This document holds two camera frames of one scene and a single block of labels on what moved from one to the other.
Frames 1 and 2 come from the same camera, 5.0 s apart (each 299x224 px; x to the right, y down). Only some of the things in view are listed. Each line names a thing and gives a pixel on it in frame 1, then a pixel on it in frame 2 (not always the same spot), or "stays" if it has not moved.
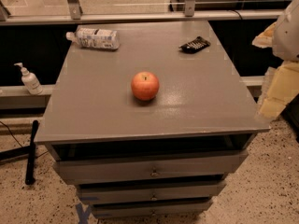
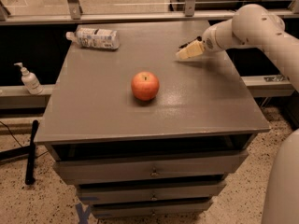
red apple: (145, 86) stays
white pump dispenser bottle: (30, 80) stays
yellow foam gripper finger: (283, 87) to (192, 49)
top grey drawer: (175, 167) stays
